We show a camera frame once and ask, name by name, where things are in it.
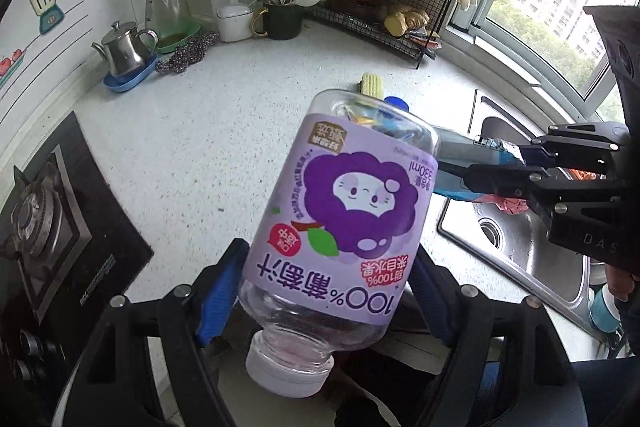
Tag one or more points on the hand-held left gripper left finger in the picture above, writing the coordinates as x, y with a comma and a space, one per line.
220, 287

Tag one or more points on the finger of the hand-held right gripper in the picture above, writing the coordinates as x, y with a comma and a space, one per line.
565, 142
500, 179

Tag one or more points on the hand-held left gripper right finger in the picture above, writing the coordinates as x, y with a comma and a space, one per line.
432, 307

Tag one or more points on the pink wrapper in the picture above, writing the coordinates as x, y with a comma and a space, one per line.
507, 206

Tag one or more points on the blue dish brush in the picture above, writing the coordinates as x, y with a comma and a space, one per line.
450, 147

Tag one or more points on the blue round lid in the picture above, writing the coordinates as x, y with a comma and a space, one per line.
397, 103

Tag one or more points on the purple label juice bottle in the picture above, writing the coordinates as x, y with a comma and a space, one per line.
345, 207

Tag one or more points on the person's right forearm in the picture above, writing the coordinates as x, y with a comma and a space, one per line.
622, 292

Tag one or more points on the orange mesh scrubber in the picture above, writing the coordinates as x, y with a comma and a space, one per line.
580, 174

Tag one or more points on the stainless steel sink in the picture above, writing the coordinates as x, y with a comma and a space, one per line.
525, 257

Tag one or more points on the red seasoning packets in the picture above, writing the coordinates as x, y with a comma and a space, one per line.
425, 39

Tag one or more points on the corn cob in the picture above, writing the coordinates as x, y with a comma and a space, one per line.
372, 84

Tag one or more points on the teal cup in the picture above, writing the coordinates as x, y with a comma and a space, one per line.
602, 307

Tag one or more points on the black gas stove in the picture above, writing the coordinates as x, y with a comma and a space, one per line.
50, 217

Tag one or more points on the ginger root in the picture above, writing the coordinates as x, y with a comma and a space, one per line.
400, 22

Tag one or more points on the blue tray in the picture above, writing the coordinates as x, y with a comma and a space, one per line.
125, 84

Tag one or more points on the dark scouring pad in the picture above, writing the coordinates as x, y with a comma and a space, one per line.
185, 57

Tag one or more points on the green dish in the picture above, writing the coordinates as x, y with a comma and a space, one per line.
187, 37

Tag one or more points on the steel teapot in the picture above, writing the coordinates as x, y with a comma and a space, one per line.
122, 52

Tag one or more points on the white sugar bowl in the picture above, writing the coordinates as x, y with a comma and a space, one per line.
235, 24

